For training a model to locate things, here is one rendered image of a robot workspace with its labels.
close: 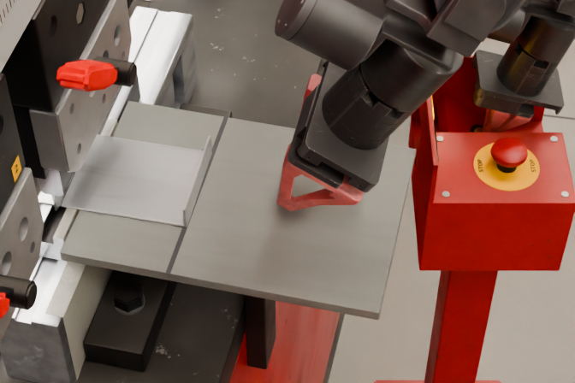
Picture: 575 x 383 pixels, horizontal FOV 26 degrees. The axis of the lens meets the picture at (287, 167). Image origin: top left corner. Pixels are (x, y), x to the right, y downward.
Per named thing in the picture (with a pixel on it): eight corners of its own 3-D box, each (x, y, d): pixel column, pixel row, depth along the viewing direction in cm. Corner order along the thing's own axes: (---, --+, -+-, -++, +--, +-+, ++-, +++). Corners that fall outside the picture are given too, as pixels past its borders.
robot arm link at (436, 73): (470, 79, 86) (474, 21, 89) (386, 35, 84) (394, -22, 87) (414, 130, 91) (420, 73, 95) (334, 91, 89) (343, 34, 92)
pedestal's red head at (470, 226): (559, 271, 142) (587, 165, 129) (419, 271, 142) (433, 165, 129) (536, 144, 155) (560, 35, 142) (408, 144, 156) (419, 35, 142)
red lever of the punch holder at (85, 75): (94, 67, 80) (139, 61, 90) (34, 57, 81) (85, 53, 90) (91, 95, 80) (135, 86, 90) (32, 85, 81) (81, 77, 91)
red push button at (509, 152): (526, 183, 136) (530, 161, 133) (489, 183, 136) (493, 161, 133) (521, 156, 139) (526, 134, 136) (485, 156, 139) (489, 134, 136)
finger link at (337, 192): (240, 207, 98) (299, 147, 92) (262, 142, 103) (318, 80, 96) (313, 246, 100) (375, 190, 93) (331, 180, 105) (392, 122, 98)
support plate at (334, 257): (378, 321, 97) (379, 313, 97) (60, 260, 101) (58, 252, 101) (415, 156, 109) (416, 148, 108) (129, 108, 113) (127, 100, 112)
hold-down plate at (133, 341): (145, 374, 108) (142, 355, 105) (85, 362, 108) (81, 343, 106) (234, 130, 127) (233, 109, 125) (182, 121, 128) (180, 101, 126)
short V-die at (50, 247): (68, 262, 104) (62, 238, 102) (33, 255, 104) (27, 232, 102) (140, 97, 117) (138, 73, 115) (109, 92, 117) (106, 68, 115)
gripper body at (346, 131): (291, 157, 92) (342, 104, 87) (320, 65, 99) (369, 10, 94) (364, 198, 94) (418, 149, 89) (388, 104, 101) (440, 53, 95)
